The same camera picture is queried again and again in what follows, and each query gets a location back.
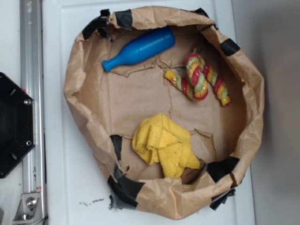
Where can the yellow microfiber cloth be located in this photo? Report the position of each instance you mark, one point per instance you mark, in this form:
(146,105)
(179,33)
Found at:
(160,140)

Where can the multicolour knotted rope toy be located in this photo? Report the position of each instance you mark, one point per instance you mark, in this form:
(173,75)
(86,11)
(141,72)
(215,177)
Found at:
(195,84)

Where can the blue plastic bottle toy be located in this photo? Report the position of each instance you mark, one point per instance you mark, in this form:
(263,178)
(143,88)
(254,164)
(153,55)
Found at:
(142,48)

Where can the metal corner bracket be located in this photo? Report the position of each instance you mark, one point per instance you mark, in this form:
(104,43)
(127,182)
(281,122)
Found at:
(29,210)

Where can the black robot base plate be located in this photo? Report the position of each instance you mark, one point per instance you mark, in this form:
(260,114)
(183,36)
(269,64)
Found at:
(16,125)

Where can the aluminium extrusion rail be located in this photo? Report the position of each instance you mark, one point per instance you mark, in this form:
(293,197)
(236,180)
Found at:
(34,164)

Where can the brown paper bin liner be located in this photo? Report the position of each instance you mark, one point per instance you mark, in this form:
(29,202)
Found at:
(108,107)

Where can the brown object under cloth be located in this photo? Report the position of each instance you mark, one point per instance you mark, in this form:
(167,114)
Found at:
(189,176)

